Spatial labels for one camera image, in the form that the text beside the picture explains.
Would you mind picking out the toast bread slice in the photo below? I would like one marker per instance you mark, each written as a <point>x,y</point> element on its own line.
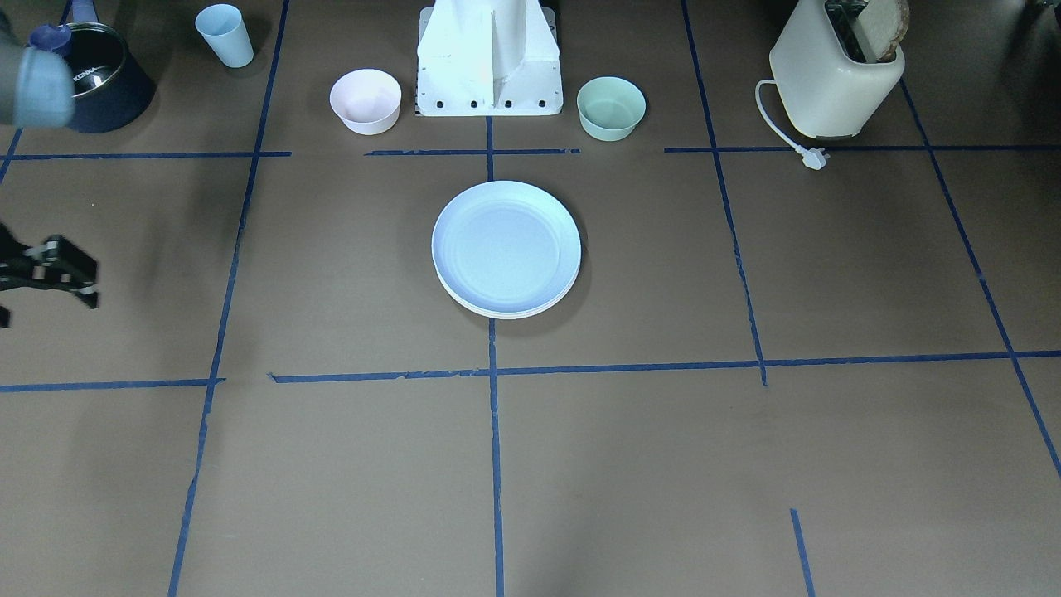
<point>880,27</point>

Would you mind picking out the light blue plate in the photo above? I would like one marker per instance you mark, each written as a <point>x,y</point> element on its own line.
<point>502,225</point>

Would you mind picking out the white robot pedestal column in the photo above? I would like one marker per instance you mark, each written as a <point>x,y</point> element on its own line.
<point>488,59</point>

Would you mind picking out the cream white plate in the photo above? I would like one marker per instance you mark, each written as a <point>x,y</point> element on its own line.
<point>515,294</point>

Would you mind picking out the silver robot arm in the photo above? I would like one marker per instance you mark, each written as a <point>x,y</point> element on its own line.
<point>37,91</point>

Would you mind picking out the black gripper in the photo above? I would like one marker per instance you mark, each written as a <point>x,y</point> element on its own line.
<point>51,263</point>

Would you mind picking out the cream toaster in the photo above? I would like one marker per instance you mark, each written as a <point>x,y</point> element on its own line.
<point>827,87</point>

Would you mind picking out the green bowl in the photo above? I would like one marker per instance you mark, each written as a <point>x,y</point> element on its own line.
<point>610,108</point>

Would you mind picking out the light blue cup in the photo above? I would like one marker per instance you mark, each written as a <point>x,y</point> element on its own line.
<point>223,28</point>

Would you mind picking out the dark blue saucepan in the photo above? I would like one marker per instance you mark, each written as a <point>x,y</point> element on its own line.
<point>111,89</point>

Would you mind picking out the pink bowl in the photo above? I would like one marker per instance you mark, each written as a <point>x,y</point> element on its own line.
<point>367,101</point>

